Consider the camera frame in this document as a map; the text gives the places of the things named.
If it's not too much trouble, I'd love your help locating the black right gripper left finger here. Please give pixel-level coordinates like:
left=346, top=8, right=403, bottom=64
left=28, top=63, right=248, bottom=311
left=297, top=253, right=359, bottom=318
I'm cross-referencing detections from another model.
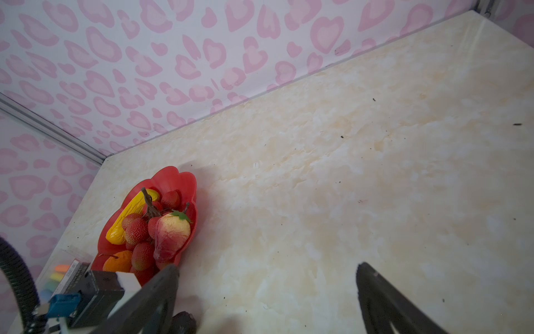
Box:
left=92, top=264, right=179, bottom=333

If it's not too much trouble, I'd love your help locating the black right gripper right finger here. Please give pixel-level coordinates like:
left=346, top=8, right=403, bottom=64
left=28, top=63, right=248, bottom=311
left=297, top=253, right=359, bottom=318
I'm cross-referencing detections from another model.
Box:
left=355, top=262, right=446, bottom=334

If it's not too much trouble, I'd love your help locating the orange fake tangerine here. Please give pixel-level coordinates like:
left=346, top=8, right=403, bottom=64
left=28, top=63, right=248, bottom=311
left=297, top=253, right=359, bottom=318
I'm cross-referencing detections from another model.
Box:
left=102, top=250, right=132, bottom=273

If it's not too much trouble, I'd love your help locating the red lychee bunch with stem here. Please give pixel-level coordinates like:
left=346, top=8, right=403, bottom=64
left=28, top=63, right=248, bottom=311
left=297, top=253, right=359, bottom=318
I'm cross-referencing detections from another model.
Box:
left=125, top=195, right=185, bottom=273

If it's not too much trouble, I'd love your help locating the yellow fake squash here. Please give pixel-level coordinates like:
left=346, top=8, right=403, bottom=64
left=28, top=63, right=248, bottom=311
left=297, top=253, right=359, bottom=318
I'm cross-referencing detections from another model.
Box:
left=104, top=189, right=161, bottom=245

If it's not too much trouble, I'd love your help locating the red fake peach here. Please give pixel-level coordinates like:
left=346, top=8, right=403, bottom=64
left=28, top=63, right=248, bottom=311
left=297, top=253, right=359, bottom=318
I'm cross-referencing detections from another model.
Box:
left=154, top=204, right=193, bottom=262

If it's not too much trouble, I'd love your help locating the dark fake avocado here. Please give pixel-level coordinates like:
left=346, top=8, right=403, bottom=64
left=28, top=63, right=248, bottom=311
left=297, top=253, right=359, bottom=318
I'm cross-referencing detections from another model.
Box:
left=168, top=311, right=197, bottom=334

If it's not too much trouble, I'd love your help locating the red flower-shaped fruit bowl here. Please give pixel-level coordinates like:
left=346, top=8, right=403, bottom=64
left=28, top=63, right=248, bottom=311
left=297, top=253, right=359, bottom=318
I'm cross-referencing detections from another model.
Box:
left=91, top=166, right=197, bottom=285

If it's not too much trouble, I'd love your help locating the clear highlighter marker pack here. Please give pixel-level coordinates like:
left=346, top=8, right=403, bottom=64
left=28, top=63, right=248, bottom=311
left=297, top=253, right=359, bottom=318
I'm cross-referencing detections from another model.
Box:
left=36, top=248, right=93, bottom=303

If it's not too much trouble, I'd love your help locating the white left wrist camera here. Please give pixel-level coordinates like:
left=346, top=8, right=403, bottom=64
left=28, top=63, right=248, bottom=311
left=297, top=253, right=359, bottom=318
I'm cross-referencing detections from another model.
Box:
left=42, top=270, right=141, bottom=333

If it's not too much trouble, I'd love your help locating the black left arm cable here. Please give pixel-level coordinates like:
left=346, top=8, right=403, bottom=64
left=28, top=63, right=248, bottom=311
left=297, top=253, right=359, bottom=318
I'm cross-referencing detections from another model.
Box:
left=0, top=235, right=49, bottom=334

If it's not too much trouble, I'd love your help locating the aluminium corner frame post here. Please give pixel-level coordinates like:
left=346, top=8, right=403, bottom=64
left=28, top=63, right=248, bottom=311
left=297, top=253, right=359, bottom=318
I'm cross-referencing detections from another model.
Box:
left=1, top=93, right=106, bottom=166

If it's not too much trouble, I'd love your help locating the right aluminium frame post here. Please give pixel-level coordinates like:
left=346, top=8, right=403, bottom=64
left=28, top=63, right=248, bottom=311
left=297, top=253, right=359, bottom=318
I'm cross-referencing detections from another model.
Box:
left=474, top=0, right=500, bottom=18

